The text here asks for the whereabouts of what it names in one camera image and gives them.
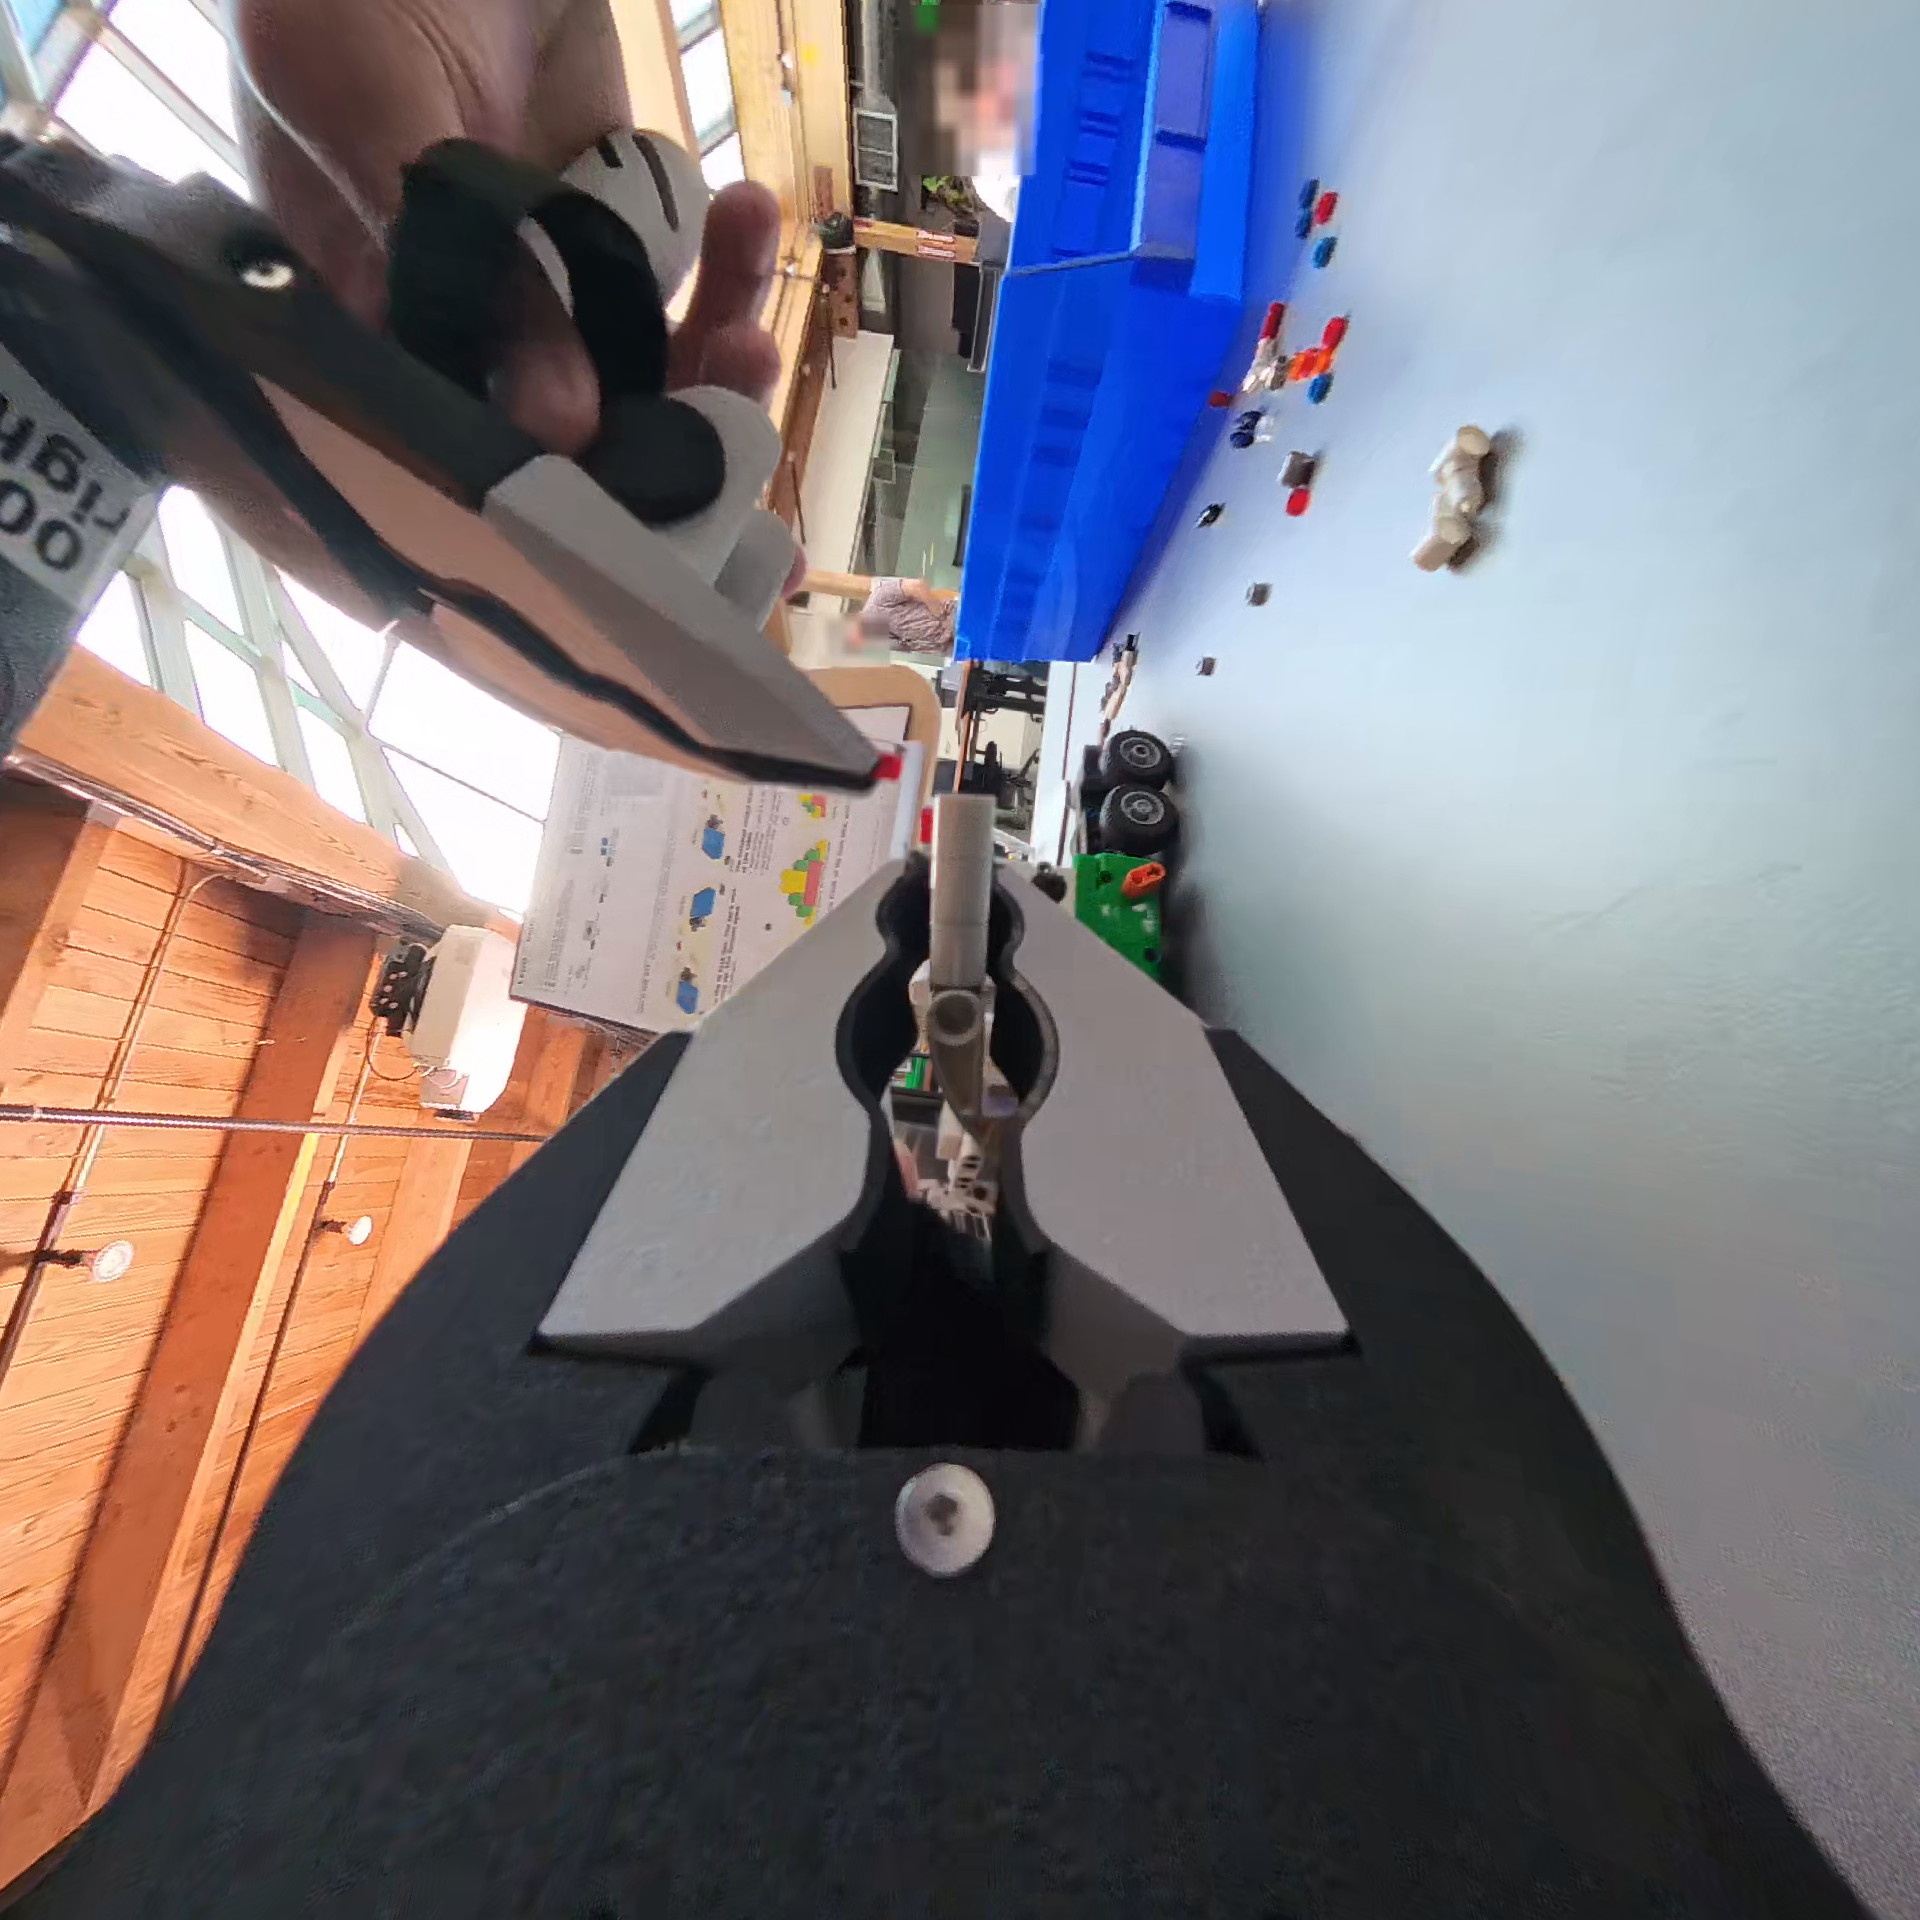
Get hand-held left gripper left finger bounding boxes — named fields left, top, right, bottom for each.
left=536, top=858, right=919, bottom=1356

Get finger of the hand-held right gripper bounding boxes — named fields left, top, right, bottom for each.
left=253, top=377, right=891, bottom=793

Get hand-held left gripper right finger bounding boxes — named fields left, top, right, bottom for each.
left=989, top=863, right=1353, bottom=1394

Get grey lego axle piece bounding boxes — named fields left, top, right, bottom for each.
left=911, top=793, right=1002, bottom=1155

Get scattered small lego pieces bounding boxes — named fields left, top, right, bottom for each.
left=1110, top=177, right=1353, bottom=680

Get white lego connector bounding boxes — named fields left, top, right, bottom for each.
left=1410, top=425, right=1497, bottom=570

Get person's right hand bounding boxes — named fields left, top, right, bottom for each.
left=232, top=0, right=813, bottom=605

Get document holder stand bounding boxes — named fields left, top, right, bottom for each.
left=510, top=665, right=939, bottom=1037

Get blue plastic bin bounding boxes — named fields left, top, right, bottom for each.
left=953, top=0, right=1260, bottom=665

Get white wall device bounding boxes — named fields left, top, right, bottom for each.
left=364, top=924, right=528, bottom=1121

